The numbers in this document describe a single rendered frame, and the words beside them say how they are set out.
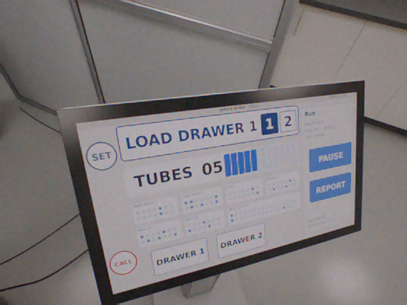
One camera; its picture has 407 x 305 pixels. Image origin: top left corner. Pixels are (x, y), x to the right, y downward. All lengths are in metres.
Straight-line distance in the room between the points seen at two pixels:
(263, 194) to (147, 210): 0.20
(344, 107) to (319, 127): 0.07
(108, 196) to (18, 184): 1.62
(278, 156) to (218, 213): 0.14
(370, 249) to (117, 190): 1.72
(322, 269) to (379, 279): 0.34
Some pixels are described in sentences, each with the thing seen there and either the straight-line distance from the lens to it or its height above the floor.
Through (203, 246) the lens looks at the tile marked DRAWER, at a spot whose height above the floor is 1.01.
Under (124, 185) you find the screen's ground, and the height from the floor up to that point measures 1.11.
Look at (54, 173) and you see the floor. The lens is 1.93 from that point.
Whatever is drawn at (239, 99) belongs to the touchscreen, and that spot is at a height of 1.19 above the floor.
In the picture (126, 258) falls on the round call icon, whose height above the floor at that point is 1.02.
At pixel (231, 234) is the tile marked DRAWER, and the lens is 0.44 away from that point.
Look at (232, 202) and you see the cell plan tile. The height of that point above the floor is 1.06.
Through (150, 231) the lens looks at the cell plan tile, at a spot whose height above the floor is 1.05.
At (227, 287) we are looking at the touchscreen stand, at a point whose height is 0.04.
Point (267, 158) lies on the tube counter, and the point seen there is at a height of 1.11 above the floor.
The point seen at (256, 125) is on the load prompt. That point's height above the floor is 1.16.
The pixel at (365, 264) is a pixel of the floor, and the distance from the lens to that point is 1.84.
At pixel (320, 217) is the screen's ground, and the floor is 1.01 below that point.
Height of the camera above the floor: 1.41
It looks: 49 degrees down
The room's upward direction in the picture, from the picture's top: 9 degrees clockwise
